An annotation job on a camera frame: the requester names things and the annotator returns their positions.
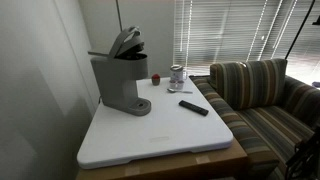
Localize black remote control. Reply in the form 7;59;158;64
178;99;210;117

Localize striped sofa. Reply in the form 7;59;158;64
189;58;320;180

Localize grey pod coffee machine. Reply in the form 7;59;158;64
87;49;152;117

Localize white lidded mug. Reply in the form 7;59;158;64
169;64;186;83

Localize metal spoon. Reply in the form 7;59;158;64
166;87;194;95

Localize black tripod pole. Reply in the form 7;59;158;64
284;0;316;60

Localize black metal stand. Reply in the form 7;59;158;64
285;123;320;180

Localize striped sofa cushion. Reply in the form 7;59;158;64
209;58;288;111

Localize white table board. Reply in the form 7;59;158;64
75;137;249;180

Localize brown cup with red top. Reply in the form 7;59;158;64
151;73;162;87

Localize grey coffee machine lid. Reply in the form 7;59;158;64
108;25;146;60

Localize white window blinds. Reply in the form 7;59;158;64
173;0;320;86

